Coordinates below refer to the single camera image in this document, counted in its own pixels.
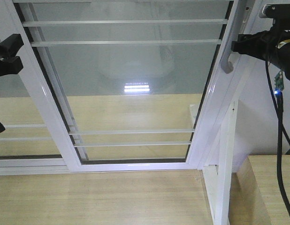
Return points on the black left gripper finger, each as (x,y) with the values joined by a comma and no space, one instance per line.
(10,66)
(10,46)

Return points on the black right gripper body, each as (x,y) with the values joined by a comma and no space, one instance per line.
(279,42)

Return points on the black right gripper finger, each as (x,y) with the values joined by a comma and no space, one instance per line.
(263,37)
(254,48)

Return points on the grey door handle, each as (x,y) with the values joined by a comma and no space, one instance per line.
(229,47)

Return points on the white framed sliding glass door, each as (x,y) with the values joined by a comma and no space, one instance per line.
(131,77)

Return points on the white fixed glass window panel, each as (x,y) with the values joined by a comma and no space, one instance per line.
(40,130)

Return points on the green circuit board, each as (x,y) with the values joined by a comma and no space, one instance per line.
(279,84)

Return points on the light wooden block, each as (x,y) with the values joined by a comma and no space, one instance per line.
(255,198)

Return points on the white support bracket frame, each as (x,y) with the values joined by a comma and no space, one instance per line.
(217,169)

